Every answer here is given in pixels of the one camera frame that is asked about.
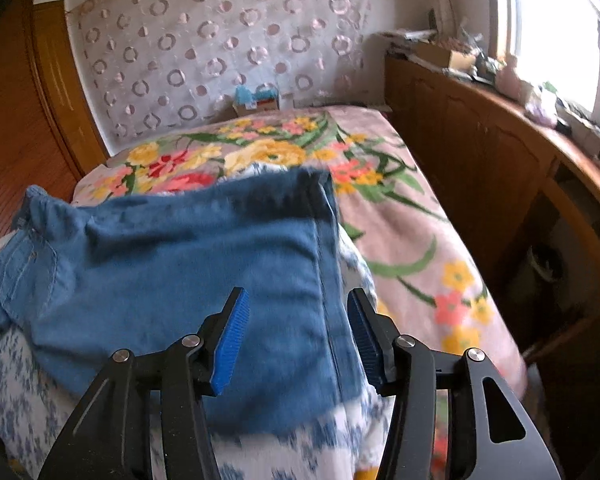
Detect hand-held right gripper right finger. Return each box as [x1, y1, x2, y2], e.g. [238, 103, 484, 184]
[347, 287, 563, 480]

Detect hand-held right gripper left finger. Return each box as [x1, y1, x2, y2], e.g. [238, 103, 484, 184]
[37, 287, 251, 480]

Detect light blue denim pants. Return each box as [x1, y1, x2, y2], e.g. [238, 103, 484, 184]
[0, 167, 368, 436]

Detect pink floral blanket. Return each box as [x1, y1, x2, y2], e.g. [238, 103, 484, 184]
[72, 105, 528, 480]

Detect white blue-flowered bed sheet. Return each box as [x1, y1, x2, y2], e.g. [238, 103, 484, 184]
[0, 160, 398, 480]

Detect wooden cabinet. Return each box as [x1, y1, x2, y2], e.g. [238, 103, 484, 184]
[382, 54, 600, 366]

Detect small teal cloth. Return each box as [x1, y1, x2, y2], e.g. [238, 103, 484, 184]
[231, 84, 282, 119]

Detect wooden wardrobe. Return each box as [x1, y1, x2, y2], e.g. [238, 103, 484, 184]
[0, 0, 109, 253]

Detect cardboard box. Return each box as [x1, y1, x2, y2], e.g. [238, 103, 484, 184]
[411, 39, 477, 72]

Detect circle-patterned sheer cloth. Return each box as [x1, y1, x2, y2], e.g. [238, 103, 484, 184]
[67, 0, 376, 157]

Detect pink bottle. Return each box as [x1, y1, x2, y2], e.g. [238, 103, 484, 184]
[495, 55, 525, 92]

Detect window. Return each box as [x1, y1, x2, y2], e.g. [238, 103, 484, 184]
[485, 0, 600, 123]

